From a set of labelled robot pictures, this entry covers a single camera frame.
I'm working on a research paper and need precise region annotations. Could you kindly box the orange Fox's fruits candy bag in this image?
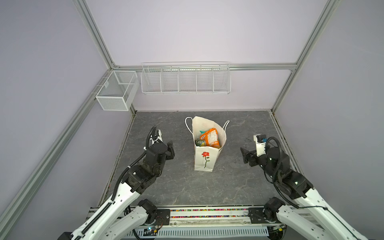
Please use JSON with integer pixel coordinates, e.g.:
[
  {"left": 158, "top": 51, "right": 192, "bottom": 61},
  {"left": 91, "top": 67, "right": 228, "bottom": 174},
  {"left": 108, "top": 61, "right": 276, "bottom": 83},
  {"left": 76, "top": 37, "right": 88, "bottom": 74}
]
[{"left": 200, "top": 128, "right": 221, "bottom": 149}]

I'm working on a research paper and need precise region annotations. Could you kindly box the white floral paper bag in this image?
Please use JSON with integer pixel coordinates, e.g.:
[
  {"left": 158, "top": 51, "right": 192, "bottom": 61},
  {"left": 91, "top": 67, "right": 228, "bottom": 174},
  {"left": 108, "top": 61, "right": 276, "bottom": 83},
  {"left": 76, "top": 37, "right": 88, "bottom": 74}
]
[{"left": 185, "top": 116, "right": 230, "bottom": 172}]

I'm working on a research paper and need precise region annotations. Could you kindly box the green candy bag back side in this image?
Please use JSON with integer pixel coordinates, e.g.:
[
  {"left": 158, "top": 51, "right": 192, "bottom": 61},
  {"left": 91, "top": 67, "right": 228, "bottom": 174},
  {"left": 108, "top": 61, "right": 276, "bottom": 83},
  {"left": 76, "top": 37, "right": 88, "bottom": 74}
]
[{"left": 195, "top": 140, "right": 207, "bottom": 147}]

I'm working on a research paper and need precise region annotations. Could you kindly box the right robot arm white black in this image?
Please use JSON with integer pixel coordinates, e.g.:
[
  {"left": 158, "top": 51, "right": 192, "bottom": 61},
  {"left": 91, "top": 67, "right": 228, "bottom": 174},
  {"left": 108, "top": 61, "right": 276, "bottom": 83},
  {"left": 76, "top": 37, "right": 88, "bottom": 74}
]
[{"left": 241, "top": 134, "right": 366, "bottom": 240}]

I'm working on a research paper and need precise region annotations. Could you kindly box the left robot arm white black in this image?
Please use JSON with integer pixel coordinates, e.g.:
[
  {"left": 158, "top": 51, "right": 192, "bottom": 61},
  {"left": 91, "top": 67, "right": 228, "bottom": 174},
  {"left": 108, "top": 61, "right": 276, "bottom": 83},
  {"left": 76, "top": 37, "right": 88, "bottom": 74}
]
[{"left": 59, "top": 126, "right": 175, "bottom": 240}]

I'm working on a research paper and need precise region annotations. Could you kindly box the white mesh box basket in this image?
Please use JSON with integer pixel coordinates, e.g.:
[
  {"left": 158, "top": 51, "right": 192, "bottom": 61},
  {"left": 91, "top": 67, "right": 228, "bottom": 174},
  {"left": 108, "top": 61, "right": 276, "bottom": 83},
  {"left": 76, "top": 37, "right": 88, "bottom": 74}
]
[{"left": 96, "top": 71, "right": 140, "bottom": 112}]

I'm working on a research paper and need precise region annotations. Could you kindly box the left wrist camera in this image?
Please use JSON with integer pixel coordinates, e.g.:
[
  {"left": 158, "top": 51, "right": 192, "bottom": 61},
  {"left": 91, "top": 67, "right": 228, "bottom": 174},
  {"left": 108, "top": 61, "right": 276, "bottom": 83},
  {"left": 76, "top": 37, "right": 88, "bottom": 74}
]
[{"left": 152, "top": 130, "right": 163, "bottom": 144}]

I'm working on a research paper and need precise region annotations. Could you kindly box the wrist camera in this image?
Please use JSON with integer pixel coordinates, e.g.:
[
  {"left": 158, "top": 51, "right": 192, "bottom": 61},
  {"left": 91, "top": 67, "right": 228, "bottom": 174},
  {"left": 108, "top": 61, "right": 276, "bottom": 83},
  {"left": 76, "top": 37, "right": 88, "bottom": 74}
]
[
  {"left": 254, "top": 134, "right": 267, "bottom": 157},
  {"left": 152, "top": 130, "right": 163, "bottom": 144}
]

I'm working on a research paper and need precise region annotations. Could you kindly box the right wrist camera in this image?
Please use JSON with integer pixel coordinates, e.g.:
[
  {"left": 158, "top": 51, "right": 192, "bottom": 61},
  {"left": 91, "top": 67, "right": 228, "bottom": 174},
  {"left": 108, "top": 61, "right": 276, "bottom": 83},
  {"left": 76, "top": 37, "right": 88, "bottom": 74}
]
[{"left": 254, "top": 134, "right": 267, "bottom": 157}]

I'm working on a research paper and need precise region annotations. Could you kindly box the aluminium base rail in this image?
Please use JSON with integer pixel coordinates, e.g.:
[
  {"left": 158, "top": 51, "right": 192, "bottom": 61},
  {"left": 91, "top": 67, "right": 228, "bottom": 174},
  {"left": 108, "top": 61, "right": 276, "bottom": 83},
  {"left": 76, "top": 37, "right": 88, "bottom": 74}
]
[{"left": 85, "top": 204, "right": 334, "bottom": 230}]

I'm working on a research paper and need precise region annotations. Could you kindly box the white wire shelf basket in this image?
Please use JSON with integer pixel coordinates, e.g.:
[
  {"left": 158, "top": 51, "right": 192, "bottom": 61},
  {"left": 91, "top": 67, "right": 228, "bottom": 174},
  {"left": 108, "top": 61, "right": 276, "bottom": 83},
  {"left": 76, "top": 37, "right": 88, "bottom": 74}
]
[{"left": 141, "top": 62, "right": 232, "bottom": 94}]

